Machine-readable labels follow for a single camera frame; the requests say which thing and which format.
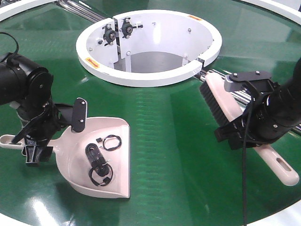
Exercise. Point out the chrome roller strip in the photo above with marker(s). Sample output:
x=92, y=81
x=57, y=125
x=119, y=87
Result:
x=237, y=94
x=81, y=10

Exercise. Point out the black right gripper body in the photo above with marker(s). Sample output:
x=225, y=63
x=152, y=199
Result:
x=254, y=127

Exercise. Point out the chrome roller strip far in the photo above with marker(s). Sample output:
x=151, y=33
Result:
x=81, y=10

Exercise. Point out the cream hand brush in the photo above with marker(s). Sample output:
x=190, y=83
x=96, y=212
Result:
x=285, y=173

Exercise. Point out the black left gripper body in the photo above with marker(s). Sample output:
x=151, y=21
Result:
x=39, y=124

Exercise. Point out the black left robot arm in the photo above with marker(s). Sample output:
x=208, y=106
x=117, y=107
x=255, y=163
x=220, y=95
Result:
x=26, y=86

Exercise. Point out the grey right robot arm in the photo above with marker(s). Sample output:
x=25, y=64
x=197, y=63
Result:
x=274, y=109

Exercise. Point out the black bearing unit left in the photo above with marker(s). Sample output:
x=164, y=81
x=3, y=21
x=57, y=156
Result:
x=109, y=36

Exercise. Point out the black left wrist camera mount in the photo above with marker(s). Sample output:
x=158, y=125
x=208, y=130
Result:
x=79, y=115

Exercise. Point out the chrome roller strip right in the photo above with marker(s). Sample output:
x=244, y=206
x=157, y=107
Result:
x=237, y=94

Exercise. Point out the cream plastic dustpan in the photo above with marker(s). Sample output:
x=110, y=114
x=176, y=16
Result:
x=74, y=165

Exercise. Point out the white outer conveyor rim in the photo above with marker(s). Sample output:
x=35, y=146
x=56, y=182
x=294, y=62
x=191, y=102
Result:
x=274, y=6

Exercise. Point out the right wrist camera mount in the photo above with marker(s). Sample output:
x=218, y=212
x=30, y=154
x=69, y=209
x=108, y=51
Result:
x=261, y=80

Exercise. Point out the black bearing unit right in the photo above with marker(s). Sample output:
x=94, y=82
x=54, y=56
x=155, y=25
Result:
x=127, y=28

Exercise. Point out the black bearing unit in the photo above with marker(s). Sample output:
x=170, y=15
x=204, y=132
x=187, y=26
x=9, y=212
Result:
x=127, y=28
x=109, y=36

